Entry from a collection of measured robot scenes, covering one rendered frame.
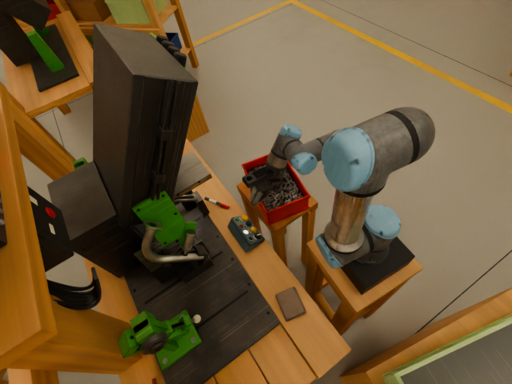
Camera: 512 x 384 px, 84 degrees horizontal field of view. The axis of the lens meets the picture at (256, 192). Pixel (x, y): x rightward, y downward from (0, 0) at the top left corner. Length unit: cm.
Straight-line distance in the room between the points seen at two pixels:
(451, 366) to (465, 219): 149
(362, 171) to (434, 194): 206
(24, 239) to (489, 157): 297
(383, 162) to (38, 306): 64
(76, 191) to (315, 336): 97
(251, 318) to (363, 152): 76
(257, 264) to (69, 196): 72
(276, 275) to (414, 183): 172
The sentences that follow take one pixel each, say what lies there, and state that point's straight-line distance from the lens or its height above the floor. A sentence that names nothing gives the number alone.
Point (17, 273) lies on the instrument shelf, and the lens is 67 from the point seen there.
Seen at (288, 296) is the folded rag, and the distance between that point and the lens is 108.
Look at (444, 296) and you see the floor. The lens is 224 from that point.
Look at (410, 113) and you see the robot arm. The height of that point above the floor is 159.
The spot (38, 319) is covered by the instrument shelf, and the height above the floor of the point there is 154.
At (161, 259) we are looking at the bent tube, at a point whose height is 107.
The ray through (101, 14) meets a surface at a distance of 387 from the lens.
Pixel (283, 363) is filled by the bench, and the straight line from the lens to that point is 110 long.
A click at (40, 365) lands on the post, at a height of 127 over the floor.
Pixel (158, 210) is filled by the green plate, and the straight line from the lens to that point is 99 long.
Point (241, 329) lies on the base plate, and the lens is 110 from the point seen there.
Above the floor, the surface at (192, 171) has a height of 113.
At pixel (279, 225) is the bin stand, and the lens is 132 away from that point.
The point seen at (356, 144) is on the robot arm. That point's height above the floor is 159.
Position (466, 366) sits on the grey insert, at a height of 85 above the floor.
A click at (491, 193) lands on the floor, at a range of 278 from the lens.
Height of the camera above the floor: 198
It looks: 55 degrees down
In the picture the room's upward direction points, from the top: 13 degrees counter-clockwise
